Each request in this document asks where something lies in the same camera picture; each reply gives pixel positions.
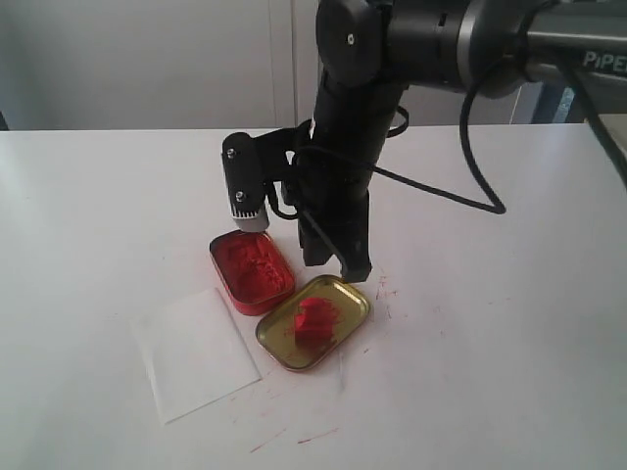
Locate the red stamp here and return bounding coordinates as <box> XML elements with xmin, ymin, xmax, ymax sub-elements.
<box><xmin>293</xmin><ymin>297</ymin><xmax>339</xmax><ymax>349</ymax></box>

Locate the black cable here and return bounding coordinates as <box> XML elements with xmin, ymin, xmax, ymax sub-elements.
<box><xmin>273</xmin><ymin>0</ymin><xmax>627</xmax><ymax>256</ymax></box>

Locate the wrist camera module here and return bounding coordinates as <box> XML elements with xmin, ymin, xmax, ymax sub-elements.
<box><xmin>221</xmin><ymin>132</ymin><xmax>269</xmax><ymax>233</ymax></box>

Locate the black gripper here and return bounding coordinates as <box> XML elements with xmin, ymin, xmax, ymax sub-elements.
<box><xmin>297</xmin><ymin>72</ymin><xmax>408</xmax><ymax>283</ymax></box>

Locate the red ink pad tin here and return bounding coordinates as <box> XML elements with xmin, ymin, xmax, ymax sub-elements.
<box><xmin>209</xmin><ymin>230</ymin><xmax>296</xmax><ymax>316</ymax></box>

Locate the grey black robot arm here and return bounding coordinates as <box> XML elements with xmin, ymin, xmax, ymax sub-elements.
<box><xmin>285</xmin><ymin>1</ymin><xmax>626</xmax><ymax>283</ymax></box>

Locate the gold tin lid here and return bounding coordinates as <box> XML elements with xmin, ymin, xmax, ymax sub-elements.
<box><xmin>255</xmin><ymin>275</ymin><xmax>371</xmax><ymax>372</ymax></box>

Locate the white paper sheet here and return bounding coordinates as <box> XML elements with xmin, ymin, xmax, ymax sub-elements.
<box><xmin>132</xmin><ymin>289</ymin><xmax>261</xmax><ymax>425</ymax></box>

